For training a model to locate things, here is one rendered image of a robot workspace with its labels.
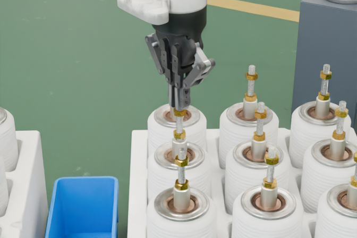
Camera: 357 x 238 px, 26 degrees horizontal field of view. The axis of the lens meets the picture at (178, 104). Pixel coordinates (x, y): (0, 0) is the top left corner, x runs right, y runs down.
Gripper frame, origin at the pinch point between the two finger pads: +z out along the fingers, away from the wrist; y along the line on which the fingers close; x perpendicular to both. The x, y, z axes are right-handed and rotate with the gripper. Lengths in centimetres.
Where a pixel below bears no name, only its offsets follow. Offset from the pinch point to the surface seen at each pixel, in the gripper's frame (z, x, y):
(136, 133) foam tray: 17.4, -5.6, 18.6
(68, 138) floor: 35, -10, 50
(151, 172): 11.7, 4.7, 0.7
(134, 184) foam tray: 17.5, 3.7, 6.7
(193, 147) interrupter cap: 10.1, -2.7, 0.1
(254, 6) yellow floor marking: 35, -92, 78
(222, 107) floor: 35, -45, 39
